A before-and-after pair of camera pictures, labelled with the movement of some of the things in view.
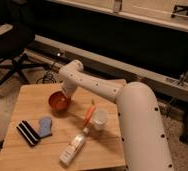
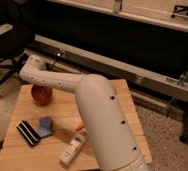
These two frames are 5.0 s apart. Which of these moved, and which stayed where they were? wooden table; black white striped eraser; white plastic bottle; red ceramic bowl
Moved: red ceramic bowl
Stayed: black white striped eraser; wooden table; white plastic bottle
